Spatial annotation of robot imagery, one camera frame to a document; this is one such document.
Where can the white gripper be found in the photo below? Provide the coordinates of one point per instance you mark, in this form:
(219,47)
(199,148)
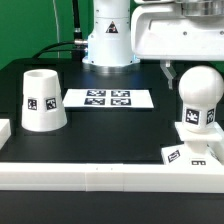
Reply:
(178,30)

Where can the white lamp bulb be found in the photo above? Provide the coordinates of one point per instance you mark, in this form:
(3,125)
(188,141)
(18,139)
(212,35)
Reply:
(200,89)

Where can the white lamp base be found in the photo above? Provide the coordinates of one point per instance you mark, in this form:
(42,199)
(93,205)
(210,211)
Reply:
(197,148)

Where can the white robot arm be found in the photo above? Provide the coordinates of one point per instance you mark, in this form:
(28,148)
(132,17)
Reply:
(126,31)

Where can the white lamp shade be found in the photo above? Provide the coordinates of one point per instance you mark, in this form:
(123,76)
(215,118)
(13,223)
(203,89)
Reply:
(42,108)

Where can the white marker sheet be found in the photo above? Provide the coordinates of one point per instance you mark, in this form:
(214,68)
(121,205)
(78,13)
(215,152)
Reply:
(108,98)

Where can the white front fence rail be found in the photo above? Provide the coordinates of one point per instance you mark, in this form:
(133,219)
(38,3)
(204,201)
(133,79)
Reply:
(110,177)

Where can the white fence rail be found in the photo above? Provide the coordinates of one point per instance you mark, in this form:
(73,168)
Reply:
(110,177)
(5,131)

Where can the white left fence rail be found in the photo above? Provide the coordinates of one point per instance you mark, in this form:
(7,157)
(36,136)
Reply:
(5,131)

